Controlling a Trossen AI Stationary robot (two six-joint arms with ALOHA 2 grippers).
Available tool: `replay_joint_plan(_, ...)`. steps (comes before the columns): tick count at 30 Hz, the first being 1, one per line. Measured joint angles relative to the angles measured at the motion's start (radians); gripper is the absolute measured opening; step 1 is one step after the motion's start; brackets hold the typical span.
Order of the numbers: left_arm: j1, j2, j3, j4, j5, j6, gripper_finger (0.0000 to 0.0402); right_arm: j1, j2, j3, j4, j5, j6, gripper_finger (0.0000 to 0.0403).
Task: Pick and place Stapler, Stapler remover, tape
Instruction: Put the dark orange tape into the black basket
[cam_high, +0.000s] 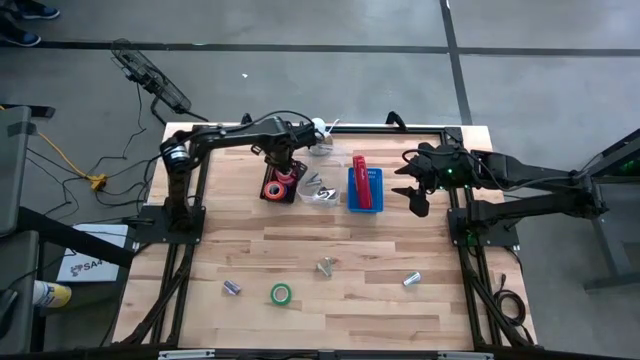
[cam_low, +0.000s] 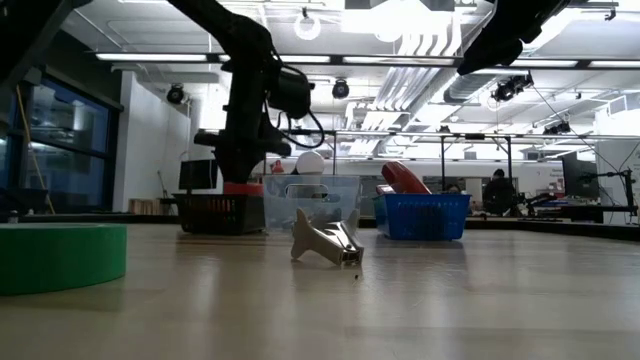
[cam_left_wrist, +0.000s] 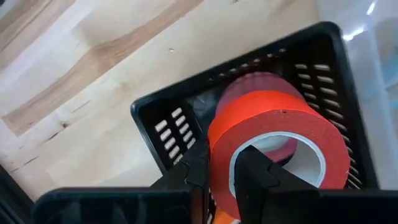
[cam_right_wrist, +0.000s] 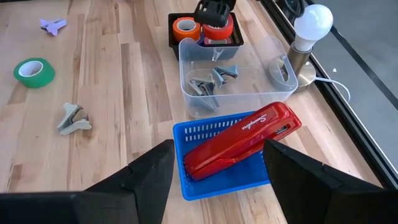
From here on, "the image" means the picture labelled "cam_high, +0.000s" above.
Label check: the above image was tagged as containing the green tape roll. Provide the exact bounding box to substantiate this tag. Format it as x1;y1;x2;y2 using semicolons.
270;282;293;307

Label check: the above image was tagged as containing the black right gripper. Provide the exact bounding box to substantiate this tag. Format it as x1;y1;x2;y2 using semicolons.
390;142;479;219

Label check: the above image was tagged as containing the black aluminium table frame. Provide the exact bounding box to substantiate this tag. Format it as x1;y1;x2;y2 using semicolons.
113;123;540;351

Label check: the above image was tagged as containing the person's shoe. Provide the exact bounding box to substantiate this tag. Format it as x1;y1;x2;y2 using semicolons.
19;2;61;21
0;22;41;47

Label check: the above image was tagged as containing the grey flat panel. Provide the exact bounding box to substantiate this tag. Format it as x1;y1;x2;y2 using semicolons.
0;105;33;237
0;229;41;357

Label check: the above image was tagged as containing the blue plastic basket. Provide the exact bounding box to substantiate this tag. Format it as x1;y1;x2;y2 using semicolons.
346;166;386;216

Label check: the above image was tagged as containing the black plastic basket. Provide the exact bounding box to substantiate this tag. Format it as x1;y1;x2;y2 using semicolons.
259;156;307;204

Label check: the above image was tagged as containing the black flat bar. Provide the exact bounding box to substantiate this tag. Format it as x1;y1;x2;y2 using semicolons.
0;103;57;119

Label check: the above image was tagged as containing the black metal cart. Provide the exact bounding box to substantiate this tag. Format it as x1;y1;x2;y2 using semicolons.
582;127;640;291

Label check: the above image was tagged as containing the orange tape roll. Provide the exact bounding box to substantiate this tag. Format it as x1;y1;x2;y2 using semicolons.
263;180;288;202

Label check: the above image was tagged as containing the black diagonal bar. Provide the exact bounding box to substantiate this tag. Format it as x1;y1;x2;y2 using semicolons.
17;205;137;270

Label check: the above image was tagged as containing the silver bracket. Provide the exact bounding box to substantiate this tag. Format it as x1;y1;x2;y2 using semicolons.
437;351;495;360
157;349;217;360

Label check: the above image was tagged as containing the black coiled cable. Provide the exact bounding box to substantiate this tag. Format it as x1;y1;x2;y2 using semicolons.
492;272;529;332

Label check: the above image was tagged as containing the clear plastic bin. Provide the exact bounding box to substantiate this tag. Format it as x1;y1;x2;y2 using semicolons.
295;141;349;207

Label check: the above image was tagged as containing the yellow white bottle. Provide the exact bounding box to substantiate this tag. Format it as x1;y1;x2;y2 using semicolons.
31;279;73;309

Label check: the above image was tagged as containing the red stapler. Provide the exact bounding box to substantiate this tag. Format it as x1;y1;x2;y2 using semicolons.
351;154;374;211

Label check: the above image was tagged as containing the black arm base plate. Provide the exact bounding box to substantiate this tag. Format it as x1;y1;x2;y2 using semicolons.
132;203;207;246
446;206;522;250

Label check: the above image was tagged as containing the yellow extension cable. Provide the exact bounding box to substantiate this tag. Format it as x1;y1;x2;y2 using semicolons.
0;103;109;192

